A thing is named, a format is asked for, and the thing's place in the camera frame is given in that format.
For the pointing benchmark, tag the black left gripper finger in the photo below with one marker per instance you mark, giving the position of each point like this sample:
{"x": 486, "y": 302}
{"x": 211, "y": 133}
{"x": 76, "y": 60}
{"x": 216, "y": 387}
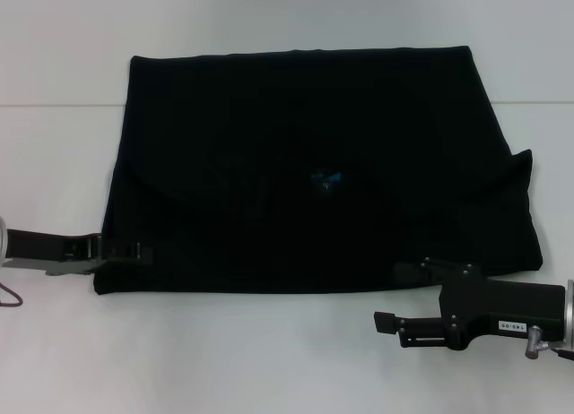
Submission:
{"x": 130, "y": 251}

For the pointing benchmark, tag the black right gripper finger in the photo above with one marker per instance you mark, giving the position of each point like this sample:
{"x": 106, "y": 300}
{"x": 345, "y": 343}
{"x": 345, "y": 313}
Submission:
{"x": 421, "y": 331}
{"x": 410, "y": 271}

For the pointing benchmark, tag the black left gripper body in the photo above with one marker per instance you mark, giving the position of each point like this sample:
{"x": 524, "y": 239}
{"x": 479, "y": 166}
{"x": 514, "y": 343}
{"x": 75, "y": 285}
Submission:
{"x": 40, "y": 246}

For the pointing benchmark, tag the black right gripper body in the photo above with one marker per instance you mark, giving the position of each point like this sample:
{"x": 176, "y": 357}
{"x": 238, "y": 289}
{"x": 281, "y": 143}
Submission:
{"x": 493, "y": 306}

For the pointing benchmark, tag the black shirt with FREE print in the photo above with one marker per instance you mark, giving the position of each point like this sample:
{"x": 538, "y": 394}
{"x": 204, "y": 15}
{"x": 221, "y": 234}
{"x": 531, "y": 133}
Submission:
{"x": 314, "y": 140}

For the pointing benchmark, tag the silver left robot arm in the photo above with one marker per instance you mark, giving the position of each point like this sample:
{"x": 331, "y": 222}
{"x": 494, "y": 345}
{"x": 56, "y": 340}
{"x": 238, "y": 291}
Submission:
{"x": 2, "y": 241}

